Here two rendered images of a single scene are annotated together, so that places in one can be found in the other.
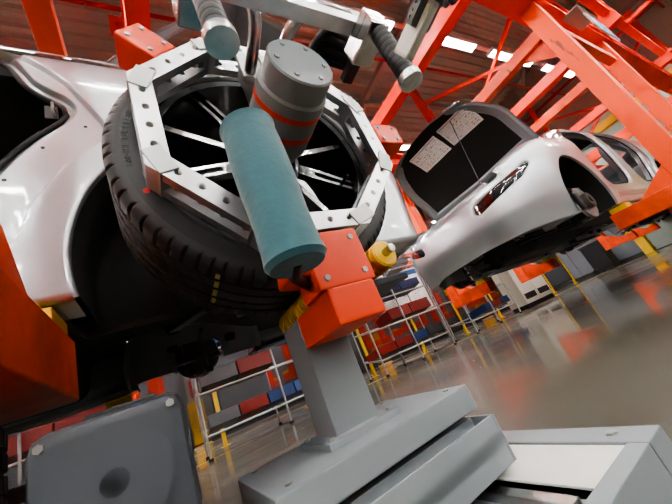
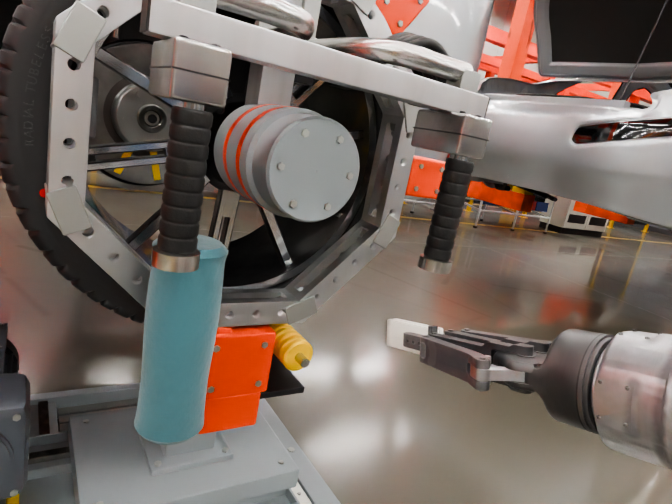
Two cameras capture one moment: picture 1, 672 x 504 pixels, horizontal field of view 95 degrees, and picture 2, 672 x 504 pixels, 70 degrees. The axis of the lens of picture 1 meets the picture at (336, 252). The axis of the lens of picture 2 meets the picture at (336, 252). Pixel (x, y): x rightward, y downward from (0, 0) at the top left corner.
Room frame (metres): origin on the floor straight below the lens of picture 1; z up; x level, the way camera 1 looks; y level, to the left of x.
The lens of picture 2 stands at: (-0.18, -0.12, 0.90)
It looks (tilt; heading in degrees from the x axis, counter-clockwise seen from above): 14 degrees down; 0
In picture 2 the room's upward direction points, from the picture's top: 11 degrees clockwise
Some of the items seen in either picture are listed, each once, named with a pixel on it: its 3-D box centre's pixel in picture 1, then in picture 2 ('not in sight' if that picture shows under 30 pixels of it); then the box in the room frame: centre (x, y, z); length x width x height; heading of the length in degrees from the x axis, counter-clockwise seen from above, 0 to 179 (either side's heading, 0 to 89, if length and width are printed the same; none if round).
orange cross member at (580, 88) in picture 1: (530, 143); not in sight; (4.83, -3.80, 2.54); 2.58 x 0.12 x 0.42; 34
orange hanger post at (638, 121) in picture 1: (577, 110); not in sight; (2.82, -2.83, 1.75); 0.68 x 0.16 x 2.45; 34
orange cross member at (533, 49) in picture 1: (460, 137); not in sight; (3.74, -2.21, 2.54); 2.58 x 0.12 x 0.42; 34
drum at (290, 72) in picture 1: (285, 109); (280, 158); (0.49, -0.02, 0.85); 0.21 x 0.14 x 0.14; 34
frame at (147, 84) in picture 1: (276, 135); (260, 151); (0.55, 0.02, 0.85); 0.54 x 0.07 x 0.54; 124
